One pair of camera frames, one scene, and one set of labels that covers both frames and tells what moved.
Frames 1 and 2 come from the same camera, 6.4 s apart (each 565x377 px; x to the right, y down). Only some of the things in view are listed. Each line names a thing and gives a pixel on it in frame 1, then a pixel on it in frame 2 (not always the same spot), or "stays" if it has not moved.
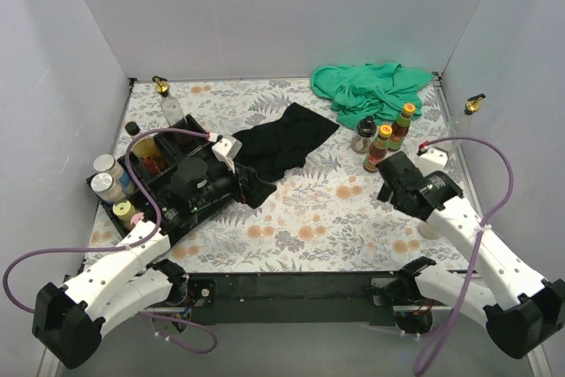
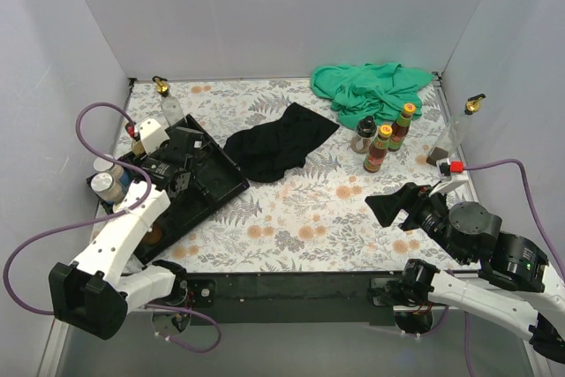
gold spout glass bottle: [170, 105] stays
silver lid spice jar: [105, 186] stays
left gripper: [243, 184] to [177, 150]
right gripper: [398, 184] to [411, 209]
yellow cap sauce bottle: [378, 151] stays
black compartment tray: [169, 179] stays
